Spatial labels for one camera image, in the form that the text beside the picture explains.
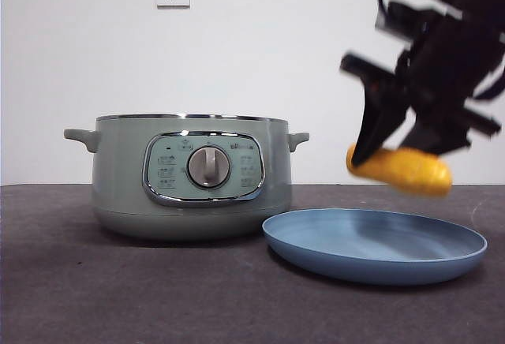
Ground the blue round plate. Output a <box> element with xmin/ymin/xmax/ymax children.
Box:
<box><xmin>262</xmin><ymin>208</ymin><xmax>488</xmax><ymax>286</ymax></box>

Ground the yellow corn cob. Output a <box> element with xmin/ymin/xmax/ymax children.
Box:
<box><xmin>346</xmin><ymin>143</ymin><xmax>454</xmax><ymax>198</ymax></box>

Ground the pale green electric steamer pot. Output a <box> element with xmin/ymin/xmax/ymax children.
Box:
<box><xmin>63</xmin><ymin>113</ymin><xmax>310</xmax><ymax>241</ymax></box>

